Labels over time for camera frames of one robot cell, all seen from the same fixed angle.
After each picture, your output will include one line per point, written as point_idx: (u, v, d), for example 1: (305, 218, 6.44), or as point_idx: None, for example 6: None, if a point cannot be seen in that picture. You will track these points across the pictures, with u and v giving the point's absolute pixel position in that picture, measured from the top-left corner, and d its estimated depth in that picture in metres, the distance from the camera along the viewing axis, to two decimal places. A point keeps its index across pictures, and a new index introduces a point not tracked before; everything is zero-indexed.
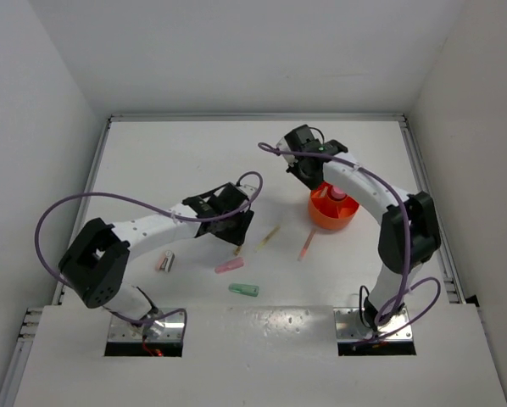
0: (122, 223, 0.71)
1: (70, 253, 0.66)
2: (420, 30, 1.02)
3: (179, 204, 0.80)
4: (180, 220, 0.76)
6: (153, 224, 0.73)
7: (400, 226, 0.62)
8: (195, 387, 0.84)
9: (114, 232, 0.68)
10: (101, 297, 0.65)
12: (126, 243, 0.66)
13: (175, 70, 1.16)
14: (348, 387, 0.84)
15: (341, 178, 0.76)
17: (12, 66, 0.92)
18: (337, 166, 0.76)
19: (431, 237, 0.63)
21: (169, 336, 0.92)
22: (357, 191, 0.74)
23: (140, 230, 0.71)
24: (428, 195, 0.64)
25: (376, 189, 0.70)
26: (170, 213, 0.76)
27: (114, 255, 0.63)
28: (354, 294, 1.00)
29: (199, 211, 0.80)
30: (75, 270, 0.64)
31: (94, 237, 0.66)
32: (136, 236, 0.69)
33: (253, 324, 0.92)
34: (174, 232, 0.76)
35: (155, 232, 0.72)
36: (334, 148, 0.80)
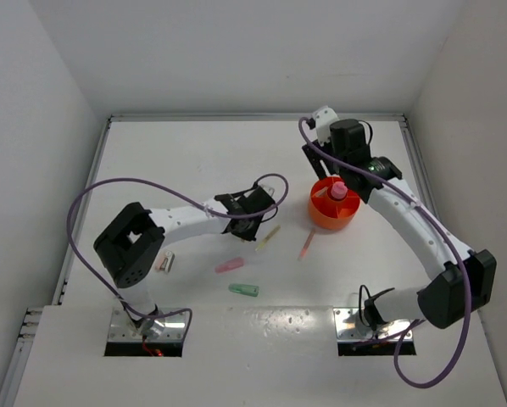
0: (158, 209, 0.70)
1: (107, 231, 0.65)
2: (420, 30, 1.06)
3: (211, 198, 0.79)
4: (213, 214, 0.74)
6: (188, 215, 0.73)
7: (457, 288, 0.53)
8: (192, 389, 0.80)
9: (150, 218, 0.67)
10: (132, 276, 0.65)
12: (162, 230, 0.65)
13: (178, 70, 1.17)
14: (348, 388, 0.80)
15: (390, 211, 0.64)
17: (15, 60, 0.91)
18: (388, 196, 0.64)
19: (483, 298, 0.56)
21: (169, 336, 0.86)
22: (406, 231, 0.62)
23: (175, 219, 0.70)
24: (492, 255, 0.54)
25: (433, 237, 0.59)
26: (204, 206, 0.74)
27: (151, 240, 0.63)
28: (354, 294, 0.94)
29: (230, 208, 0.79)
30: (110, 251, 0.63)
31: (131, 220, 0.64)
32: (171, 225, 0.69)
33: (253, 324, 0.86)
34: (204, 225, 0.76)
35: (188, 222, 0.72)
36: (386, 170, 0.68)
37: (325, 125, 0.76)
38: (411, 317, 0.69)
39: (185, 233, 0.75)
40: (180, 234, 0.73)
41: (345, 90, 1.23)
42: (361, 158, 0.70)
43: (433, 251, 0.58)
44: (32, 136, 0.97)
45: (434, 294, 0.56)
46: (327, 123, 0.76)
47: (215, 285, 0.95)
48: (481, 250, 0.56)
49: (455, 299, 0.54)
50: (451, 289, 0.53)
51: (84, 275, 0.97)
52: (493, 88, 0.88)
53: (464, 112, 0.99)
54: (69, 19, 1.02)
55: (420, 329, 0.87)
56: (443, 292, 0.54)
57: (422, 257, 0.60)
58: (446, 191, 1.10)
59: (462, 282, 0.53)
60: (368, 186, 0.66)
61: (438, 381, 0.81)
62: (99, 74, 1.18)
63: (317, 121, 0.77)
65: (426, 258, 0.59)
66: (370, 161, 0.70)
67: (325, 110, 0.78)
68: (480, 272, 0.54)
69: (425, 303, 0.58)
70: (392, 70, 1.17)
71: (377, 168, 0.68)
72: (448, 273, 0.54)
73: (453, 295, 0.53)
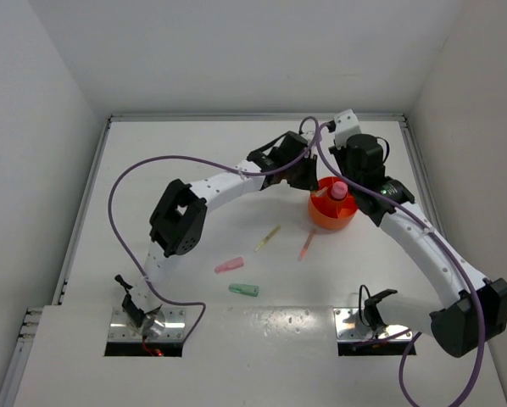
0: (196, 181, 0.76)
1: (158, 209, 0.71)
2: (420, 30, 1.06)
3: (243, 161, 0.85)
4: (247, 176, 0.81)
6: (225, 182, 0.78)
7: (470, 318, 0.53)
8: (192, 389, 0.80)
9: (192, 192, 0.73)
10: (186, 244, 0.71)
12: (203, 200, 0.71)
13: (178, 71, 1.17)
14: (348, 388, 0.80)
15: (403, 236, 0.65)
17: (14, 60, 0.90)
18: (400, 221, 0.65)
19: (499, 327, 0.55)
21: (169, 336, 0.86)
22: (420, 258, 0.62)
23: (214, 187, 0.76)
24: None
25: (447, 265, 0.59)
26: (238, 170, 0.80)
27: (197, 209, 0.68)
28: (354, 294, 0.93)
29: (263, 166, 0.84)
30: (164, 225, 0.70)
31: (176, 197, 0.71)
32: (211, 194, 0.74)
33: (253, 324, 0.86)
34: (242, 189, 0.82)
35: (226, 190, 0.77)
36: (398, 193, 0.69)
37: (345, 131, 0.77)
38: (415, 329, 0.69)
39: (225, 198, 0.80)
40: (220, 201, 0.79)
41: (345, 90, 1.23)
42: (375, 179, 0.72)
43: (448, 279, 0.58)
44: (32, 136, 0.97)
45: (447, 324, 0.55)
46: (348, 129, 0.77)
47: (215, 285, 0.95)
48: (496, 279, 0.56)
49: (470, 330, 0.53)
50: (465, 319, 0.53)
51: (83, 275, 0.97)
52: (493, 88, 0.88)
53: (464, 113, 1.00)
54: (69, 19, 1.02)
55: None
56: (457, 321, 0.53)
57: (435, 284, 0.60)
58: (446, 191, 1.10)
59: (476, 313, 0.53)
60: (381, 210, 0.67)
61: (438, 381, 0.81)
62: (99, 74, 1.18)
63: (337, 126, 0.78)
65: (440, 286, 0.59)
66: (382, 185, 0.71)
67: (348, 116, 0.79)
68: (495, 301, 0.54)
69: (437, 333, 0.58)
70: (392, 70, 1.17)
71: (389, 191, 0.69)
72: (463, 303, 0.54)
73: (466, 326, 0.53)
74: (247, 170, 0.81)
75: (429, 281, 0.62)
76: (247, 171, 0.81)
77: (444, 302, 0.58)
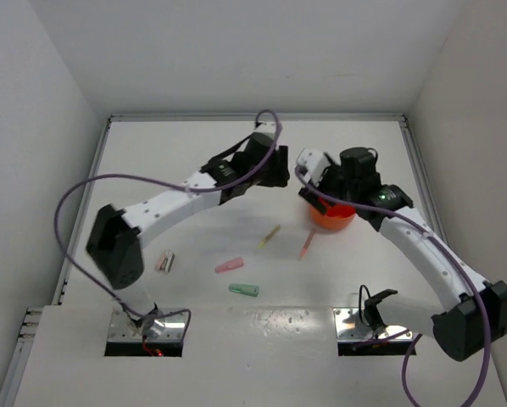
0: (131, 206, 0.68)
1: (91, 241, 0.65)
2: (420, 30, 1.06)
3: (196, 173, 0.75)
4: (195, 194, 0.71)
6: (166, 204, 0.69)
7: (473, 320, 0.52)
8: (192, 389, 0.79)
9: (125, 219, 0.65)
10: (127, 276, 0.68)
12: (138, 230, 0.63)
13: (178, 69, 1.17)
14: (348, 388, 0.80)
15: (403, 241, 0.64)
17: (14, 60, 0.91)
18: (400, 225, 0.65)
19: (500, 329, 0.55)
21: (169, 336, 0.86)
22: (420, 261, 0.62)
23: (153, 212, 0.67)
24: None
25: (447, 268, 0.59)
26: (184, 187, 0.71)
27: (127, 242, 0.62)
28: (354, 294, 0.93)
29: (218, 179, 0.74)
30: (99, 259, 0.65)
31: (107, 226, 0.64)
32: (150, 221, 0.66)
33: (253, 324, 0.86)
34: (191, 207, 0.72)
35: (169, 214, 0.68)
36: (397, 199, 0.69)
37: (316, 167, 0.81)
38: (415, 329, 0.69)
39: (172, 220, 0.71)
40: (165, 224, 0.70)
41: (345, 90, 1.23)
42: (370, 190, 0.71)
43: (448, 281, 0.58)
44: (32, 135, 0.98)
45: (449, 326, 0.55)
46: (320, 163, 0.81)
47: (215, 285, 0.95)
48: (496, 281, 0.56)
49: (471, 331, 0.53)
50: (468, 322, 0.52)
51: (83, 275, 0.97)
52: (493, 89, 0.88)
53: (464, 113, 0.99)
54: (69, 18, 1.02)
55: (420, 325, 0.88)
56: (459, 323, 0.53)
57: (435, 286, 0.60)
58: (445, 191, 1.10)
59: (479, 315, 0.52)
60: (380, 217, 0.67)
61: (438, 381, 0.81)
62: (100, 74, 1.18)
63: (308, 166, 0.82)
65: (440, 288, 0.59)
66: (380, 191, 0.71)
67: (309, 152, 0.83)
68: (496, 303, 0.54)
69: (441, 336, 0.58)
70: (392, 70, 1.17)
71: (386, 194, 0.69)
72: (465, 304, 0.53)
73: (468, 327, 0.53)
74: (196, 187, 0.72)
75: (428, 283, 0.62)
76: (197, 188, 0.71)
77: (444, 304, 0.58)
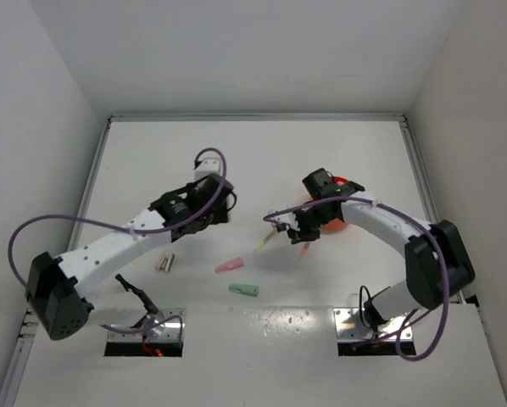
0: (73, 253, 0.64)
1: (30, 291, 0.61)
2: (420, 30, 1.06)
3: (144, 210, 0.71)
4: (141, 235, 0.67)
6: (108, 248, 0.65)
7: (427, 253, 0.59)
8: (192, 389, 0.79)
9: (61, 267, 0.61)
10: (66, 330, 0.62)
12: (73, 279, 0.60)
13: (177, 69, 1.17)
14: (348, 388, 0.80)
15: (360, 215, 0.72)
17: (14, 60, 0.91)
18: (353, 203, 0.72)
19: (459, 264, 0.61)
21: (169, 336, 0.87)
22: (376, 227, 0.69)
23: (92, 259, 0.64)
24: (451, 223, 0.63)
25: (397, 222, 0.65)
26: (128, 228, 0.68)
27: (60, 295, 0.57)
28: (354, 294, 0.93)
29: (167, 217, 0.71)
30: (37, 311, 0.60)
31: (41, 276, 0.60)
32: (89, 269, 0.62)
33: (253, 324, 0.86)
34: (137, 250, 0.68)
35: (111, 259, 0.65)
36: (351, 188, 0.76)
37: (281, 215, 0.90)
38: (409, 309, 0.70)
39: (118, 265, 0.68)
40: (110, 270, 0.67)
41: (345, 90, 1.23)
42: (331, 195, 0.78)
43: (399, 232, 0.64)
44: (32, 136, 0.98)
45: (415, 274, 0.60)
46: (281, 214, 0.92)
47: (215, 285, 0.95)
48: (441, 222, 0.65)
49: (434, 267, 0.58)
50: (425, 259, 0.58)
51: None
52: (493, 89, 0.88)
53: (464, 113, 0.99)
54: (69, 18, 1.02)
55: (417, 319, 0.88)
56: (418, 264, 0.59)
57: (395, 243, 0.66)
58: (445, 191, 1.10)
59: (429, 248, 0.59)
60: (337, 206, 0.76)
61: (439, 381, 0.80)
62: (99, 74, 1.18)
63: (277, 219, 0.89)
65: (398, 243, 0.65)
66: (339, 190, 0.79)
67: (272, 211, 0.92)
68: (446, 241, 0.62)
69: (415, 291, 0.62)
70: (392, 70, 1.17)
71: (342, 188, 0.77)
72: (420, 245, 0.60)
73: (428, 264, 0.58)
74: (142, 227, 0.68)
75: (392, 247, 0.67)
76: (142, 228, 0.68)
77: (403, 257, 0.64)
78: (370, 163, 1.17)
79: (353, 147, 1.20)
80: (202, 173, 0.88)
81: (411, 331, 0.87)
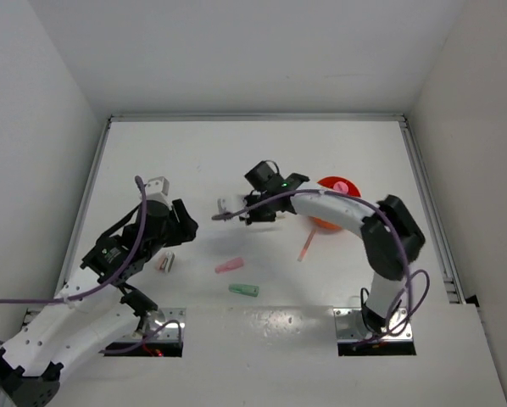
0: (13, 338, 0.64)
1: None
2: (420, 30, 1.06)
3: (77, 271, 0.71)
4: (75, 301, 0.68)
6: (47, 325, 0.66)
7: (381, 233, 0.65)
8: (192, 388, 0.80)
9: (4, 359, 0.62)
10: (40, 401, 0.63)
12: (21, 369, 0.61)
13: (177, 69, 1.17)
14: (348, 388, 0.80)
15: (310, 207, 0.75)
17: (13, 60, 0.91)
18: (303, 197, 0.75)
19: (412, 233, 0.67)
21: (169, 336, 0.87)
22: (331, 215, 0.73)
23: (34, 340, 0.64)
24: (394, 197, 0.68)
25: (348, 207, 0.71)
26: (61, 298, 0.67)
27: (10, 387, 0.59)
28: (355, 295, 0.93)
29: (102, 270, 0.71)
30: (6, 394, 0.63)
31: None
32: (32, 353, 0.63)
33: (253, 324, 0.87)
34: (80, 311, 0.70)
35: (52, 333, 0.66)
36: (296, 181, 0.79)
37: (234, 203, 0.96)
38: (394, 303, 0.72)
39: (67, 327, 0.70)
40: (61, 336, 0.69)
41: (345, 90, 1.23)
42: (275, 186, 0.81)
43: (351, 217, 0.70)
44: (31, 136, 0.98)
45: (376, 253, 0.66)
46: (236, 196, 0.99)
47: (215, 286, 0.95)
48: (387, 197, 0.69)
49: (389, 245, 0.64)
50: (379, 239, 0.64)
51: None
52: (493, 89, 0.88)
53: (464, 113, 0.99)
54: (69, 18, 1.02)
55: (415, 316, 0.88)
56: (376, 244, 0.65)
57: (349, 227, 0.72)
58: (445, 191, 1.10)
59: (381, 228, 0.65)
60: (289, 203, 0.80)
61: (438, 381, 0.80)
62: (99, 74, 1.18)
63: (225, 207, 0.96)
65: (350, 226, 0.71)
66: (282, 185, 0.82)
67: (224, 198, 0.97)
68: (394, 215, 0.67)
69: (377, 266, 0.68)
70: (392, 70, 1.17)
71: (289, 182, 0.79)
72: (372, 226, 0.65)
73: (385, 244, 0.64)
74: (77, 292, 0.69)
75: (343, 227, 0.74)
76: (77, 292, 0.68)
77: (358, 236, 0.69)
78: (370, 163, 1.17)
79: (352, 147, 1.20)
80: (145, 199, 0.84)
81: (411, 332, 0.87)
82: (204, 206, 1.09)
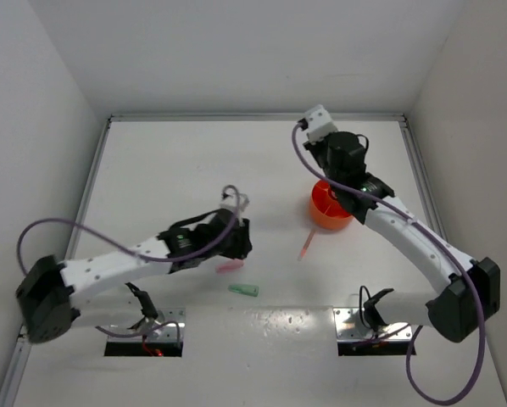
0: (78, 259, 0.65)
1: (22, 287, 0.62)
2: (420, 30, 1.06)
3: (151, 237, 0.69)
4: (144, 261, 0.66)
6: (111, 264, 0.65)
7: (465, 298, 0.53)
8: (192, 388, 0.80)
9: (62, 275, 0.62)
10: (47, 330, 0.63)
12: (72, 289, 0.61)
13: (177, 70, 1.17)
14: (348, 388, 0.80)
15: (389, 231, 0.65)
17: (13, 60, 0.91)
18: (385, 215, 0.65)
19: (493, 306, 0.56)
21: (169, 336, 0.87)
22: (408, 249, 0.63)
23: (93, 272, 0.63)
24: (494, 264, 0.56)
25: (435, 251, 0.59)
26: (135, 252, 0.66)
27: (60, 301, 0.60)
28: (354, 294, 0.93)
29: (171, 249, 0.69)
30: (23, 307, 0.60)
31: (44, 277, 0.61)
32: (86, 281, 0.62)
33: (253, 324, 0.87)
34: (137, 273, 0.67)
35: (111, 277, 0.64)
36: (378, 189, 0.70)
37: (318, 129, 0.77)
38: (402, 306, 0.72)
39: (120, 282, 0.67)
40: (108, 287, 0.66)
41: (345, 89, 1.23)
42: (356, 178, 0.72)
43: (436, 264, 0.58)
44: (31, 136, 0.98)
45: (443, 311, 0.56)
46: (320, 126, 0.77)
47: (215, 285, 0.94)
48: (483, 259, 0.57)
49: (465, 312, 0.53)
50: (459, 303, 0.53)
51: None
52: (493, 89, 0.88)
53: (464, 114, 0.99)
54: (69, 19, 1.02)
55: None
56: (451, 306, 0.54)
57: (425, 270, 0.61)
58: (445, 191, 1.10)
59: (469, 292, 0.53)
60: (363, 208, 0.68)
61: (438, 381, 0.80)
62: (99, 74, 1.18)
63: (309, 123, 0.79)
65: (430, 272, 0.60)
66: (362, 182, 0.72)
67: (320, 112, 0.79)
68: (484, 281, 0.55)
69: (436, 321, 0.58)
70: (392, 70, 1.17)
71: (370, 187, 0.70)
72: (457, 285, 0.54)
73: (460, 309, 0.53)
74: (146, 253, 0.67)
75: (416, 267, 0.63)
76: (147, 254, 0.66)
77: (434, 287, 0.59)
78: (370, 163, 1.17)
79: None
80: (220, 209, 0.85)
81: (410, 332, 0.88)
82: (204, 205, 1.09)
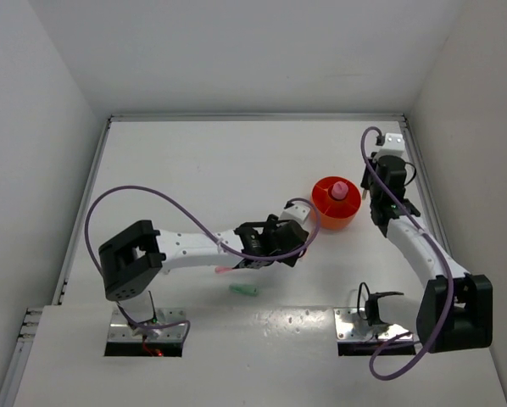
0: (169, 232, 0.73)
1: (112, 242, 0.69)
2: (419, 30, 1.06)
3: (229, 231, 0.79)
4: (223, 250, 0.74)
6: (195, 244, 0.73)
7: (444, 298, 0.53)
8: (192, 388, 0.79)
9: (157, 241, 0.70)
10: (125, 292, 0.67)
12: (164, 255, 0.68)
13: (178, 70, 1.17)
14: (348, 388, 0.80)
15: (400, 237, 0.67)
17: (13, 61, 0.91)
18: (401, 223, 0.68)
19: (477, 325, 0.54)
21: (169, 336, 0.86)
22: (413, 255, 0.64)
23: (181, 246, 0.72)
24: (488, 281, 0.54)
25: (433, 256, 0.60)
26: (217, 238, 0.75)
27: (150, 262, 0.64)
28: (353, 292, 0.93)
29: (246, 246, 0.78)
30: (111, 261, 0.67)
31: (140, 236, 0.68)
32: (173, 252, 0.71)
33: (253, 324, 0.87)
34: (213, 258, 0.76)
35: (194, 253, 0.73)
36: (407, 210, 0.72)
37: (387, 151, 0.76)
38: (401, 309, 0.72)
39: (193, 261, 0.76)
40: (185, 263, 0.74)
41: (345, 89, 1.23)
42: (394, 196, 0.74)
43: (430, 266, 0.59)
44: (32, 136, 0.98)
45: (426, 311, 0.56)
46: (391, 150, 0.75)
47: (215, 285, 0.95)
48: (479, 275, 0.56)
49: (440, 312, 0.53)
50: (437, 300, 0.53)
51: (84, 276, 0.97)
52: (492, 90, 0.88)
53: (464, 114, 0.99)
54: (69, 19, 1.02)
55: None
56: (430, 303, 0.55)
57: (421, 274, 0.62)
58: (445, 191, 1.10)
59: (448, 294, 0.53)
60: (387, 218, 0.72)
61: (438, 381, 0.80)
62: (99, 74, 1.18)
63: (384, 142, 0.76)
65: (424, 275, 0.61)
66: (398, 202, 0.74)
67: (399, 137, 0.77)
68: (472, 293, 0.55)
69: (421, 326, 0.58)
70: (392, 70, 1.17)
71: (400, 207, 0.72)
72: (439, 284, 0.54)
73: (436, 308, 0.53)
74: (225, 243, 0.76)
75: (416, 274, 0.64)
76: (226, 244, 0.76)
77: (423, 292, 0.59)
78: None
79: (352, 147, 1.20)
80: (288, 214, 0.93)
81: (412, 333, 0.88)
82: (205, 206, 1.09)
